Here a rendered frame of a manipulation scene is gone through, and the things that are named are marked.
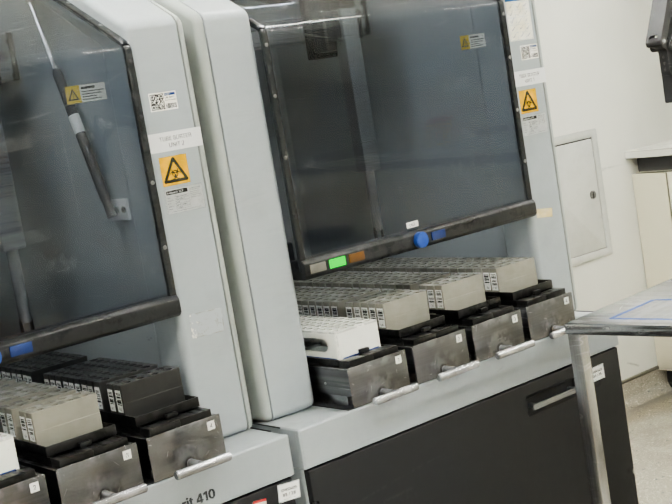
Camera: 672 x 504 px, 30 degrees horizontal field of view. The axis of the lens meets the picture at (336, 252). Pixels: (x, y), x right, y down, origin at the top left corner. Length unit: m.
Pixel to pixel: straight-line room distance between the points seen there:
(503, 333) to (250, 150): 0.62
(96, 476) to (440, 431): 0.70
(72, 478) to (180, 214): 0.47
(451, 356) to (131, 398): 0.63
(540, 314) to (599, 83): 2.16
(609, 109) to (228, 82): 2.63
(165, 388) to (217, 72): 0.53
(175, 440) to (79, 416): 0.15
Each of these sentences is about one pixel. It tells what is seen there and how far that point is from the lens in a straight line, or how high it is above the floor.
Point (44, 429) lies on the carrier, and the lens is 1.94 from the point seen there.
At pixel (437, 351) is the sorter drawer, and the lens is 2.29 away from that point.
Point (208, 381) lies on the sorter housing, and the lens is 2.10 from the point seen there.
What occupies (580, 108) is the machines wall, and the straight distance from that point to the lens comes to 4.47.
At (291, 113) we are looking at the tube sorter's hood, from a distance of 2.19.
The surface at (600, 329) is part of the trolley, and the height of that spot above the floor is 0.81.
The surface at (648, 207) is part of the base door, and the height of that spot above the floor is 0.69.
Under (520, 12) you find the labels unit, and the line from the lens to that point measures 2.63.
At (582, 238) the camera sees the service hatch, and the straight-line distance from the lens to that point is 4.44.
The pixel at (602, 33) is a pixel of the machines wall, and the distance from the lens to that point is 4.60.
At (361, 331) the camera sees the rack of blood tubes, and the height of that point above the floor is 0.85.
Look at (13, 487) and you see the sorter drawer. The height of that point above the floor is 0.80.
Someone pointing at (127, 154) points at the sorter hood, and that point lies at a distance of 2.00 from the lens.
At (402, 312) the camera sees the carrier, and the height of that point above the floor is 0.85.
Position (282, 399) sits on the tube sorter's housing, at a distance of 2.19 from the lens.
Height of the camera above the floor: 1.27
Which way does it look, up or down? 7 degrees down
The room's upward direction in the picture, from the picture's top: 9 degrees counter-clockwise
